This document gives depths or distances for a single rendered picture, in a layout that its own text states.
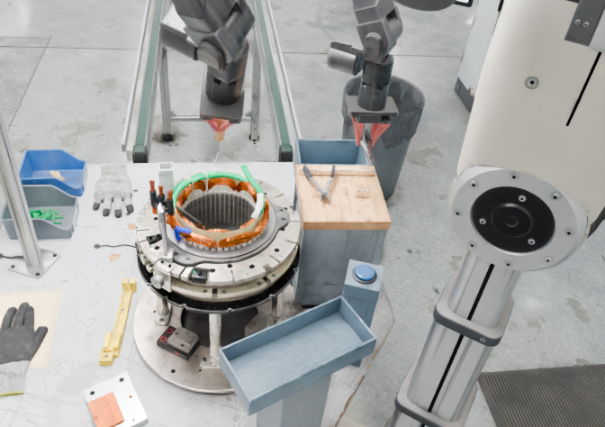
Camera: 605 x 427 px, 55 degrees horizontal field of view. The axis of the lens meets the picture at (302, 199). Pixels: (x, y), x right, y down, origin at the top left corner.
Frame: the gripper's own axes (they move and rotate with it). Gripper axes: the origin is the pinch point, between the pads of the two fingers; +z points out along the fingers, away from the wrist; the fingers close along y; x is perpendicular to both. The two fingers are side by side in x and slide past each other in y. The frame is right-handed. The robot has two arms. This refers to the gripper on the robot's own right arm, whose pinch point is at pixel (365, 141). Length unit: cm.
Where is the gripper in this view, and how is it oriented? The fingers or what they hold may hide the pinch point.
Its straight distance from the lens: 125.0
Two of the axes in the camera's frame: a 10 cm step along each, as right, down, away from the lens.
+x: 1.1, 6.3, -7.7
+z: -0.8, 7.7, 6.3
